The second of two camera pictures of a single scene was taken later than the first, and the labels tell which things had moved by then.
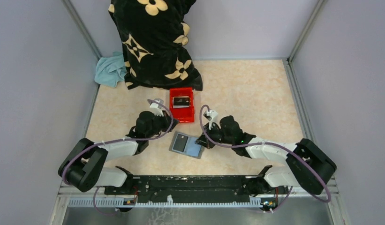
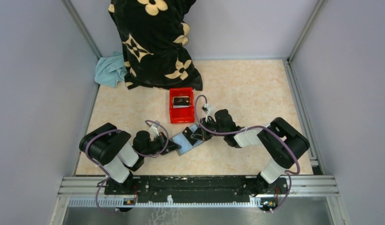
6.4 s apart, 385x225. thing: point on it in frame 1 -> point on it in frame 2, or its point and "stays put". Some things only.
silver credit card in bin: x=182 y=101 stays put
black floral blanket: x=155 y=46 stays put
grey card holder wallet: x=192 y=149 -> x=185 y=140
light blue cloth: x=111 y=70 stays put
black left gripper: x=167 y=119 -> x=171 y=146
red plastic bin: x=183 y=114 stays put
